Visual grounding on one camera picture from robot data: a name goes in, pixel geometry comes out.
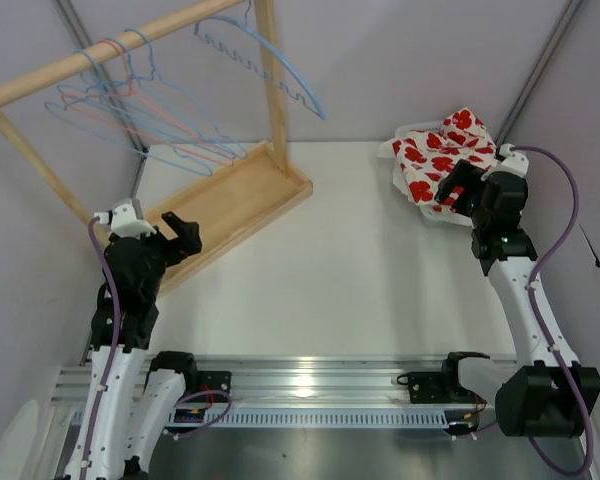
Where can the wooden clothes rack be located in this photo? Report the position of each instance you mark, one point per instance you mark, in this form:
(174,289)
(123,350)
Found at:
(232,190)

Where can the white laundry basket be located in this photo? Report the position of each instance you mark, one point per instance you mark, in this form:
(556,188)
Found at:
(429,126)

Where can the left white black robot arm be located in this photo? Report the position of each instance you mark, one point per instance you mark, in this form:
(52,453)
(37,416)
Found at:
(130,398)

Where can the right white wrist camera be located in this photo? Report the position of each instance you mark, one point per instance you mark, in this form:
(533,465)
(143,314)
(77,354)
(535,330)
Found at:
(511,161)

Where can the thick blue plastic hanger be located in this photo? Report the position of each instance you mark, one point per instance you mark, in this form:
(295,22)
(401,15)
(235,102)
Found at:
(281,75)

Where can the aluminium mounting rail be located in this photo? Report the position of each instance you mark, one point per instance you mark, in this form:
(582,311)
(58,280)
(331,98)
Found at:
(314,381)

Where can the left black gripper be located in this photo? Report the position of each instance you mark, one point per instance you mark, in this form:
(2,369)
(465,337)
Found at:
(171,242)

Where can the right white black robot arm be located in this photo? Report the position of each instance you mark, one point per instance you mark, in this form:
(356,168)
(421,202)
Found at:
(550,393)

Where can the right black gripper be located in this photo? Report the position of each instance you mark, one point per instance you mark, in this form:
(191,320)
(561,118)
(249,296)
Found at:
(469,181)

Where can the white crumpled cloth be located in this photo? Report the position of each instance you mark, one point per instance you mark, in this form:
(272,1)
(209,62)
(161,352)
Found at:
(436,213)

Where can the red poppy print skirt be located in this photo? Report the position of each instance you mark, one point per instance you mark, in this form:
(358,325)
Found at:
(426,158)

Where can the white slotted cable duct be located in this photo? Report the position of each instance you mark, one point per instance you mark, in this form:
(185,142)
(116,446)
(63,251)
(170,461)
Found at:
(184,419)

